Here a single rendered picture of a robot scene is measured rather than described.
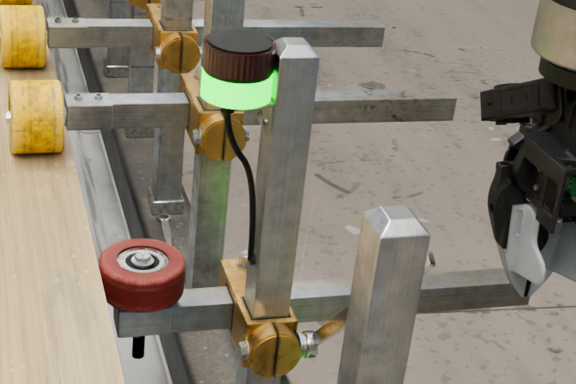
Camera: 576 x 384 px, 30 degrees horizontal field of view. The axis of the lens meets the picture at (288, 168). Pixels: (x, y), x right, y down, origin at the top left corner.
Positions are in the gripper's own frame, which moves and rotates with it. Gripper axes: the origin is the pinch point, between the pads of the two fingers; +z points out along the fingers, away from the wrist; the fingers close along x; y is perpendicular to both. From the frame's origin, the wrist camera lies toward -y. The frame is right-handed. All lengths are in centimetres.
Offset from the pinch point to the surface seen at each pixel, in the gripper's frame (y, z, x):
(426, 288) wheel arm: -17.3, 12.6, 1.1
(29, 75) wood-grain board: -66, 9, -34
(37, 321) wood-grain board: -11.8, 8.6, -38.1
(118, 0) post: -113, 15, -15
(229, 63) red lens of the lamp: -12.7, -14.2, -23.0
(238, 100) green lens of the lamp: -12.3, -11.1, -22.0
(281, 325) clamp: -12.2, 11.7, -16.0
